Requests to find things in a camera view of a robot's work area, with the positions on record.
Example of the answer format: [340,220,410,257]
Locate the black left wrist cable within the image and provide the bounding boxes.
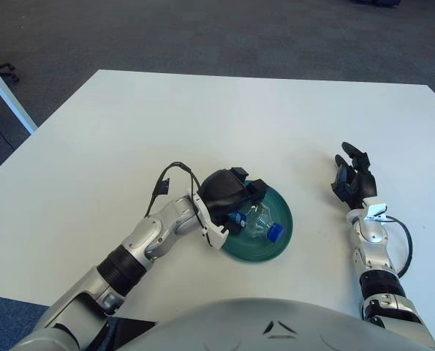
[145,161,204,217]

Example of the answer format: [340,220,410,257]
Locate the black office chair base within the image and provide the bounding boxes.
[0,62,21,83]

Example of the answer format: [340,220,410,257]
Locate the clear plastic bottle blue cap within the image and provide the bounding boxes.
[227,203,285,244]

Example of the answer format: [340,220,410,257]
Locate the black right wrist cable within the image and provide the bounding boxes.
[382,215,413,277]

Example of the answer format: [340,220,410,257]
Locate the green round plate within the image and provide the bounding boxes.
[220,178,295,265]

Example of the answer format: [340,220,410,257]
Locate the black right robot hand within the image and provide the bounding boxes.
[330,141,388,221]

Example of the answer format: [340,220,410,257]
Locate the silver robot torso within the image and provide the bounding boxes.
[92,297,435,351]

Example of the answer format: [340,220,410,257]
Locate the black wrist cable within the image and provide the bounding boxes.
[382,215,413,277]
[145,161,204,217]

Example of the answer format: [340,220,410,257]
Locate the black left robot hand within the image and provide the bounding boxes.
[186,167,268,251]

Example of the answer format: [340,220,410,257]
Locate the dark object on carpet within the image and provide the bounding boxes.
[349,0,401,7]

